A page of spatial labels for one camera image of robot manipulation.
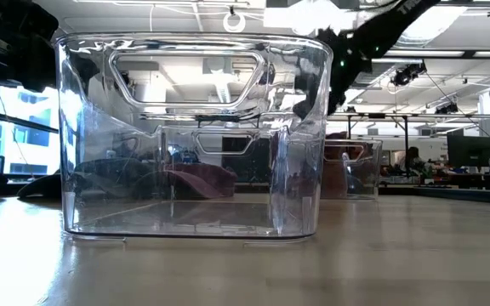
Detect small clear plastic bin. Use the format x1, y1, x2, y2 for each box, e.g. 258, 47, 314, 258
321, 138, 383, 201

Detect silver air duct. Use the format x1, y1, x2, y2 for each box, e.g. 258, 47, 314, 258
396, 27, 436, 48

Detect black metal rack frame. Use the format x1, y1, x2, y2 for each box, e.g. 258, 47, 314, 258
345, 112, 412, 178

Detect long ceiling light strip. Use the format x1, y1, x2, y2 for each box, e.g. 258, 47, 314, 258
383, 49, 490, 59

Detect maroon hat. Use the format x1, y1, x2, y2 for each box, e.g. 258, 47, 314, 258
163, 162, 238, 200

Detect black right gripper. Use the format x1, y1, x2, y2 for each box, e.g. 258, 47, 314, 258
328, 76, 350, 116

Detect person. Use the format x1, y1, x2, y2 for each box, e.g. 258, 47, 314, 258
397, 146, 427, 175

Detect black ceiling-mounted camera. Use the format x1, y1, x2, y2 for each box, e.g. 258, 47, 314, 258
435, 101, 459, 115
391, 61, 427, 88

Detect black computer monitor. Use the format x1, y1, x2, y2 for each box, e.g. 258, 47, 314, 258
447, 134, 490, 169

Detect large clear plastic bin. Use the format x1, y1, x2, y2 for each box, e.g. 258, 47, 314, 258
53, 31, 334, 247

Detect cluttered office desk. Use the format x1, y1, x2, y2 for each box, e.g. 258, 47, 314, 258
379, 169, 490, 191

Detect black table border rail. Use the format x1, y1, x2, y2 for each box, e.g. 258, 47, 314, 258
379, 185, 490, 206

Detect white hanging ring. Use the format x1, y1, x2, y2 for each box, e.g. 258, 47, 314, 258
222, 11, 247, 34

